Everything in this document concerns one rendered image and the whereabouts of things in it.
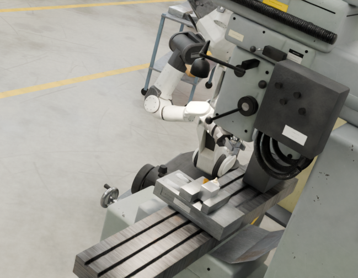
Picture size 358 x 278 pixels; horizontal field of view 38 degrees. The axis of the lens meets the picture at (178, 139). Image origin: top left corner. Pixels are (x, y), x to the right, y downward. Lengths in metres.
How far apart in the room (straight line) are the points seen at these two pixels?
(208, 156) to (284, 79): 1.50
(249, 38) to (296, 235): 0.67
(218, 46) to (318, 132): 0.93
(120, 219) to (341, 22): 1.27
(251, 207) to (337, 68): 0.85
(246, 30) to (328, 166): 0.53
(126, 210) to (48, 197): 1.27
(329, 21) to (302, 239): 0.68
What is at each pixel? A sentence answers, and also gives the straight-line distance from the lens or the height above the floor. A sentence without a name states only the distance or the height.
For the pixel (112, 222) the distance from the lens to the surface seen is 2.40.
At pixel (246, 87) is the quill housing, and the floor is 1.51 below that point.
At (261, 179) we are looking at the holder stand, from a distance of 2.40.
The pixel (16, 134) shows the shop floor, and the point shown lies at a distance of 4.20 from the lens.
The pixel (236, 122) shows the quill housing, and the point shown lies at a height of 1.37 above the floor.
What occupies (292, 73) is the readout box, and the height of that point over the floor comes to 1.72.
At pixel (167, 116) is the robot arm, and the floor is 1.16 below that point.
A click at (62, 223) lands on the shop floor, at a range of 3.39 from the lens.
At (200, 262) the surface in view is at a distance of 2.13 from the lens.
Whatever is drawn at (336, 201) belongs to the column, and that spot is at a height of 1.37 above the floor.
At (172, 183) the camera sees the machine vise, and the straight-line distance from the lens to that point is 2.14.
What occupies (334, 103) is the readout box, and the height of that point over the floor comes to 1.69.
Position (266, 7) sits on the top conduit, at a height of 1.80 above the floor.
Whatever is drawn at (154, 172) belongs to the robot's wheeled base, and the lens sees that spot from 2.90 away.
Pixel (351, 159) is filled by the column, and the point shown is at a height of 1.52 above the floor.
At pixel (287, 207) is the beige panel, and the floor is 0.05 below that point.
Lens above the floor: 2.15
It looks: 28 degrees down
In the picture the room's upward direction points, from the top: 16 degrees clockwise
